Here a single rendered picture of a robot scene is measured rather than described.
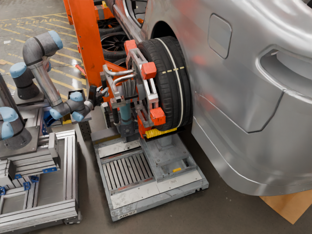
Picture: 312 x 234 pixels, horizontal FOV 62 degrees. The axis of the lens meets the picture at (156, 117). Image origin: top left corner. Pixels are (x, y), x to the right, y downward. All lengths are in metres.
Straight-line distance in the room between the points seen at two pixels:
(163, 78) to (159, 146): 0.86
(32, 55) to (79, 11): 0.52
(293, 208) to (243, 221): 0.43
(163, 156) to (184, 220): 0.53
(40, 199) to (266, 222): 1.72
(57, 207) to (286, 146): 1.60
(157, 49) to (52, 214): 1.35
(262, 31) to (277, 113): 0.28
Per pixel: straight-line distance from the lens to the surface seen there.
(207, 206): 2.25
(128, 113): 2.08
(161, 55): 1.65
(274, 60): 1.06
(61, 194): 2.18
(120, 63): 2.93
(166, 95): 1.58
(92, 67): 2.14
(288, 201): 2.44
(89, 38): 2.04
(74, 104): 1.72
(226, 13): 1.09
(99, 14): 4.05
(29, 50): 1.64
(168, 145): 2.30
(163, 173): 2.19
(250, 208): 2.31
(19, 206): 2.26
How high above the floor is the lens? 1.94
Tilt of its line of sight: 42 degrees down
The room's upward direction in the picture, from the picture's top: 2 degrees counter-clockwise
